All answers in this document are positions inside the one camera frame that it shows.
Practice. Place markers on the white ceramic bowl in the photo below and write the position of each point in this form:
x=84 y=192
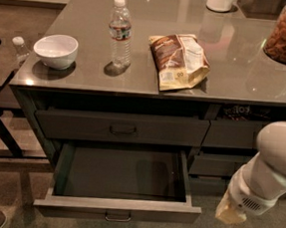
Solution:
x=57 y=51

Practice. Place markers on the dark side table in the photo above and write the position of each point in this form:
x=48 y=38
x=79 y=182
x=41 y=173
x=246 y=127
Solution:
x=9 y=103

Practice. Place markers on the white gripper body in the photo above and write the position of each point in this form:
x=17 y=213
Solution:
x=243 y=192

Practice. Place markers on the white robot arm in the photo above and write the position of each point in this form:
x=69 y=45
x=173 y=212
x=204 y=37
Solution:
x=257 y=185

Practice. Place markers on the small bottle white cap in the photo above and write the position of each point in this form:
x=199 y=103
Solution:
x=22 y=51

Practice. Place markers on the brown yellow snack bag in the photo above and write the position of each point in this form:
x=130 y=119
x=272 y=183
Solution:
x=180 y=61

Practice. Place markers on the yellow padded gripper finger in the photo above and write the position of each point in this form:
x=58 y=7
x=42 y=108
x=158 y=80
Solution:
x=227 y=213

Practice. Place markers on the grey cabinet island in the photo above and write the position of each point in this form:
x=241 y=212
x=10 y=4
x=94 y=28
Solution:
x=241 y=74

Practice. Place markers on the dark snack packet in drawer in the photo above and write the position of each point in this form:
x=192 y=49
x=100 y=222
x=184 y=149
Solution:
x=244 y=112

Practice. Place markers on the clear plastic water bottle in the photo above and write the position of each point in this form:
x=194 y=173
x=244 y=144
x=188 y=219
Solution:
x=120 y=33

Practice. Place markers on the white cup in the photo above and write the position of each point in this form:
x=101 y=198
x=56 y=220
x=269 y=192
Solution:
x=219 y=5

